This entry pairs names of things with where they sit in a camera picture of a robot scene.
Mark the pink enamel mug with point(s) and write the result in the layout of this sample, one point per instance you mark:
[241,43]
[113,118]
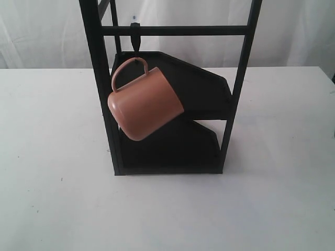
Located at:
[145,104]

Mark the black metal shelf rack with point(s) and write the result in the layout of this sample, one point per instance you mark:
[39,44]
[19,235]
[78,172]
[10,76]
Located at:
[194,142]

